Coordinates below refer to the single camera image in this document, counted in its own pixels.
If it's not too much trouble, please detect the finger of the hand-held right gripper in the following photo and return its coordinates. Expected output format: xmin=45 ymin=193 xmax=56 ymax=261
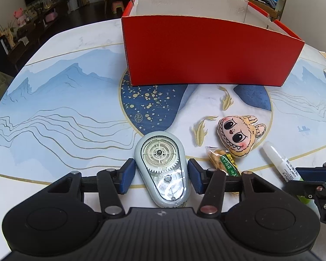
xmin=296 ymin=152 xmax=326 ymax=182
xmin=284 ymin=180 xmax=326 ymax=225

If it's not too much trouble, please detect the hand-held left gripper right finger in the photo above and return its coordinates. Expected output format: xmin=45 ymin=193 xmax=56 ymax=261
xmin=187 ymin=158 xmax=273 ymax=219

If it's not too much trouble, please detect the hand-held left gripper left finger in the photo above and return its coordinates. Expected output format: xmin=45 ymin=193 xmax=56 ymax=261
xmin=53 ymin=158 xmax=137 ymax=218

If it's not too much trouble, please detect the pale blue correction tape dispenser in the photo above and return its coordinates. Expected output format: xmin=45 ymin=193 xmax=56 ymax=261
xmin=134 ymin=131 xmax=191 ymax=209

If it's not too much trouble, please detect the white glue pen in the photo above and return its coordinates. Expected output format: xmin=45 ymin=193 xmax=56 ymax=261
xmin=262 ymin=141 xmax=316 ymax=205

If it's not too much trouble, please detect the red cardboard box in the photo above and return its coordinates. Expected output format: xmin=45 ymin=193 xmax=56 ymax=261
xmin=121 ymin=0 xmax=305 ymax=87

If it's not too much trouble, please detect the yellow green snack packet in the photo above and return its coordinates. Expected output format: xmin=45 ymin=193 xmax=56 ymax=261
xmin=205 ymin=146 xmax=242 ymax=179

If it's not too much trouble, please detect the beige monster face plush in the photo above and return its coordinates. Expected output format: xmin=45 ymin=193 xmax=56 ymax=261
xmin=217 ymin=115 xmax=267 ymax=158

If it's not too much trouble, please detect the printed mountain table mat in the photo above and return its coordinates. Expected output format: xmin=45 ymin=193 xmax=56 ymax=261
xmin=0 ymin=43 xmax=326 ymax=191

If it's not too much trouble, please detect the pink plastic stool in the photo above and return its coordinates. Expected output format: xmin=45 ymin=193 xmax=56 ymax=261
xmin=110 ymin=1 xmax=126 ymax=17

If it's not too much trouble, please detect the dark wooden sideboard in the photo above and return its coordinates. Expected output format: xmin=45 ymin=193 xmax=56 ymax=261
xmin=8 ymin=0 xmax=72 ymax=62

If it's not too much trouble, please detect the pink plush toy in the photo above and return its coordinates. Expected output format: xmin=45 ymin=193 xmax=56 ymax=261
xmin=13 ymin=8 xmax=28 ymax=28

